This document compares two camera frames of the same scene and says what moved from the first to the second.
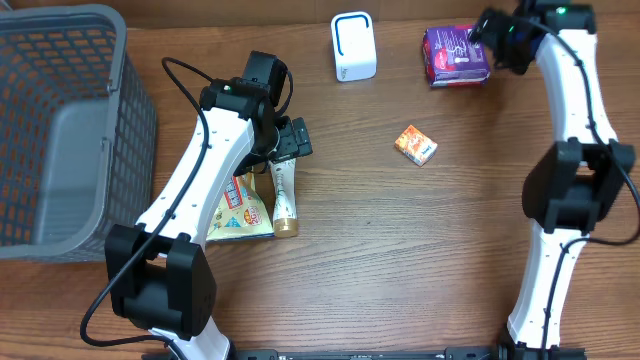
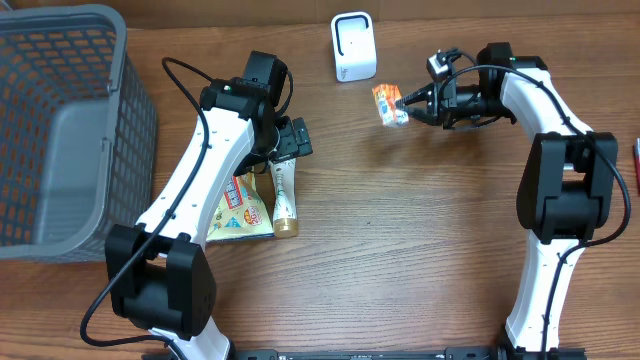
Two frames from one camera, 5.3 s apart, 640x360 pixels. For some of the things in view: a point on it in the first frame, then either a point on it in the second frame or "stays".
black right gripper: (487, 32) → (442, 103)
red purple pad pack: (452, 59) → (636, 162)
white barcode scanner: (354, 48) stays
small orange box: (416, 146) → (386, 96)
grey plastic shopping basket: (78, 133) stays
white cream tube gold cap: (285, 222) stays
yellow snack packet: (239, 213) stays
